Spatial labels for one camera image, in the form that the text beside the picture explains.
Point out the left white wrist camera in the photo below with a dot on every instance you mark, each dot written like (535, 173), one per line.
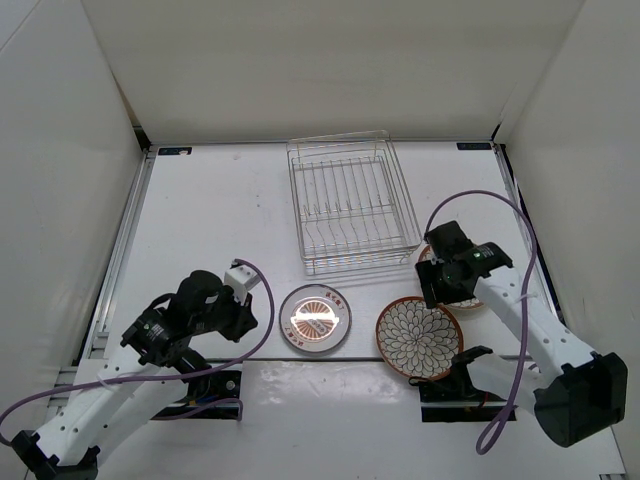
(241, 279)

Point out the left corner label sticker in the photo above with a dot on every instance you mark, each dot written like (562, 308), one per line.
(174, 151)

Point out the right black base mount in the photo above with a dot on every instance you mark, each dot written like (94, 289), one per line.
(447, 401)

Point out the aluminium table edge rail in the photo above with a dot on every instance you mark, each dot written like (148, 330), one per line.
(98, 330)

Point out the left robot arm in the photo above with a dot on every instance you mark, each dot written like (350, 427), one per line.
(153, 368)

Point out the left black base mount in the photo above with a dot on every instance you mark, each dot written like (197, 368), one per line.
(213, 397)

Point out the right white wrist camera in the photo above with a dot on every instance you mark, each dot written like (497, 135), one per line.
(434, 259)

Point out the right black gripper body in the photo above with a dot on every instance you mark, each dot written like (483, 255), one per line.
(448, 292)

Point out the orange sunburst plate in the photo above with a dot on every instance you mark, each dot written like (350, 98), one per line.
(315, 319)

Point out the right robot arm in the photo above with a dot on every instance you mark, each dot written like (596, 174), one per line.
(574, 392)

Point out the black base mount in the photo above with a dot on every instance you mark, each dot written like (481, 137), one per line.
(213, 397)
(447, 401)

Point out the metal wire dish rack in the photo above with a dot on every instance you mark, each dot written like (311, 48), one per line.
(351, 203)

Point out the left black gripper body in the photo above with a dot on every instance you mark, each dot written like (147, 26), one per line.
(219, 316)

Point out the flower pattern plate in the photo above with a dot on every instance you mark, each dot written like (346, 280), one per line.
(465, 305)

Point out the white plate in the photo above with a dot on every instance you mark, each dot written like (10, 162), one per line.
(416, 341)

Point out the right corner label sticker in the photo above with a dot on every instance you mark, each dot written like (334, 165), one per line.
(474, 146)

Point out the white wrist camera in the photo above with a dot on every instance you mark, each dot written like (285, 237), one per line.
(241, 279)
(434, 259)

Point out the corner label sticker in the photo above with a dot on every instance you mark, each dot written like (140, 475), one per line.
(474, 146)
(174, 151)

